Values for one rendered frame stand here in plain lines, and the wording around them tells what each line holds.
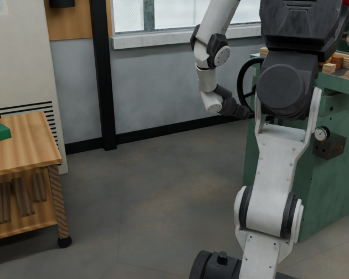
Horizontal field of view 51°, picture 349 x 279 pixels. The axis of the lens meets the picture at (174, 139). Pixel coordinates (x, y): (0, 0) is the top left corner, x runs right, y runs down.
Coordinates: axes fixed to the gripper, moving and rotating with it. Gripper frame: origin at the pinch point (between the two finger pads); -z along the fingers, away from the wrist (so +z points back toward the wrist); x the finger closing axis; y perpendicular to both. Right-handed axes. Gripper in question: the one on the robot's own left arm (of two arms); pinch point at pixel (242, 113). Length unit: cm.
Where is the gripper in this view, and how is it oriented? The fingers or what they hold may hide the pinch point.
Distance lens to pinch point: 168.4
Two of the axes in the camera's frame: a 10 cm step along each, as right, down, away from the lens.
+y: 3.9, -9.2, -0.8
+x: 5.9, 3.1, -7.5
